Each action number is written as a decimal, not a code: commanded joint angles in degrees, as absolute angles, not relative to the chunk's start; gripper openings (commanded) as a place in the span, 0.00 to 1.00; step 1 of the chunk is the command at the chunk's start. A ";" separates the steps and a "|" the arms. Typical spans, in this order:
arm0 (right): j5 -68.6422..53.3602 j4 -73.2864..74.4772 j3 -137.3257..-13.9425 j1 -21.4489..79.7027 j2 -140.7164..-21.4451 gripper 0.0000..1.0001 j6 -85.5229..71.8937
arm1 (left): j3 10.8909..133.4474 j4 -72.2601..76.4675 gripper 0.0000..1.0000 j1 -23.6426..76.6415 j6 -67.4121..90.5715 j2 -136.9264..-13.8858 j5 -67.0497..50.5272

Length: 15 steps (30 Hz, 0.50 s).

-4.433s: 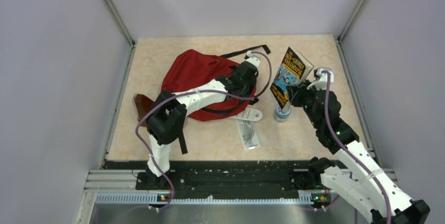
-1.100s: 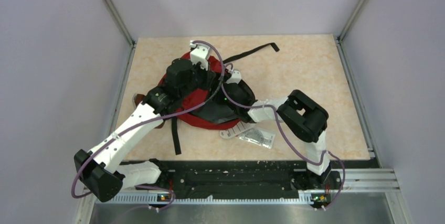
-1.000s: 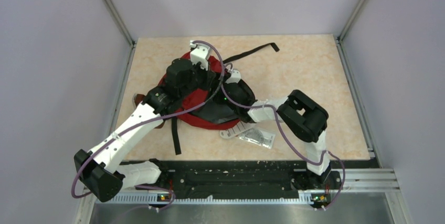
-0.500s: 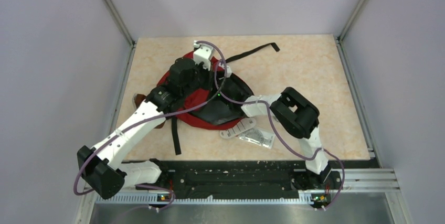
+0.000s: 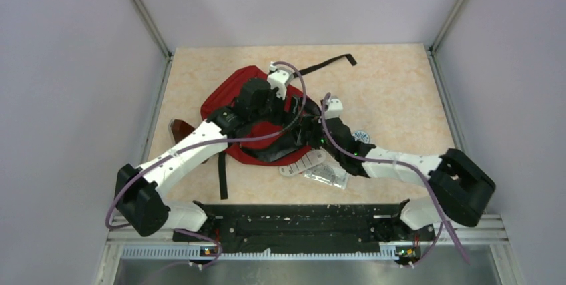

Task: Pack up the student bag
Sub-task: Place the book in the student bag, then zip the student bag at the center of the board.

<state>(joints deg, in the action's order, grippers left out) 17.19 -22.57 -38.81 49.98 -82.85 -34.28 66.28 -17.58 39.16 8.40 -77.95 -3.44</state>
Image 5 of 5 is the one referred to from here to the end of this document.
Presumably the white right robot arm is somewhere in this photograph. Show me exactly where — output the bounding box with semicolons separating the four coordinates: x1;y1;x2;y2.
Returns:
296;117;496;240

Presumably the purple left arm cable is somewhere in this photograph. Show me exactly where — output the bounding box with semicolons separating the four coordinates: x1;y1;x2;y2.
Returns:
105;61;308;270

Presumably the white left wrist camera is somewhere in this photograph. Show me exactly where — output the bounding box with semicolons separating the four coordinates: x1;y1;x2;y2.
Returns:
267;64;294;100

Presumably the clear plastic protractor packet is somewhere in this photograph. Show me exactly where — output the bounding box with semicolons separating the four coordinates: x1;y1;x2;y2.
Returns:
304;163;349;190

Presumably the red student backpack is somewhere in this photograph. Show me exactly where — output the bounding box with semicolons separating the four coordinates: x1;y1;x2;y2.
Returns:
200;53;358;201

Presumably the aluminium frame rail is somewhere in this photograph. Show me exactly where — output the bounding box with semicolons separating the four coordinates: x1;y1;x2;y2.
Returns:
95;214;525;284

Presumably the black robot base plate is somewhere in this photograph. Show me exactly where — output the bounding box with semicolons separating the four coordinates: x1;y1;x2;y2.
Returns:
198;204;435;254

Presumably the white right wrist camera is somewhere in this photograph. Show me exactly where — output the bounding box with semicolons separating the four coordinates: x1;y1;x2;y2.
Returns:
324;96;344;120

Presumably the brown leather case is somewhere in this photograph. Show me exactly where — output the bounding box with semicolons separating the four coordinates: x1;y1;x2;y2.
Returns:
168;119;195;144

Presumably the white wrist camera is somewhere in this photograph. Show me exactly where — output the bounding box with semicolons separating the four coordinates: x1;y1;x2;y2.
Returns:
267;64;294;100
324;96;344;120

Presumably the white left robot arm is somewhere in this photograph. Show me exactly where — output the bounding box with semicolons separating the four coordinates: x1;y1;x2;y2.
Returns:
111;77;308;241

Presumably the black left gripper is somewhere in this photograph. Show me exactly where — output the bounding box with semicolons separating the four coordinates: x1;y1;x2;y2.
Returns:
250;85;300;130

